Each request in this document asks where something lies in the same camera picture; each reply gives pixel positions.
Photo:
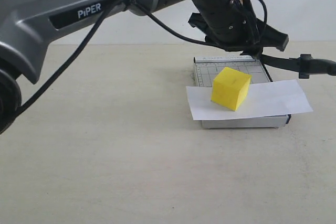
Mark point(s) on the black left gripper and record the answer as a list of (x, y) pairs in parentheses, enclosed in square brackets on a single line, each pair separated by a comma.
[(233, 23)]

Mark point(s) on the grey paper cutter base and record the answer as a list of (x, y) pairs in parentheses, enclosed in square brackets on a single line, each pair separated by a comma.
[(206, 69)]

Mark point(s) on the yellow foam cube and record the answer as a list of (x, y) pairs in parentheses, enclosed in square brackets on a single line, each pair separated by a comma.
[(230, 88)]

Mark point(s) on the white paper sheet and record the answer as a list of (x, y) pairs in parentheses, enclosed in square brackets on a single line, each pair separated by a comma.
[(263, 99)]

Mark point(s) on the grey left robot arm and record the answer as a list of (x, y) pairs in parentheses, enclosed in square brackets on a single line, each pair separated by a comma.
[(29, 26)]

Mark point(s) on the black cutter blade handle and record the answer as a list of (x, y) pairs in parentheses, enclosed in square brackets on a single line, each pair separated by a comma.
[(305, 65)]

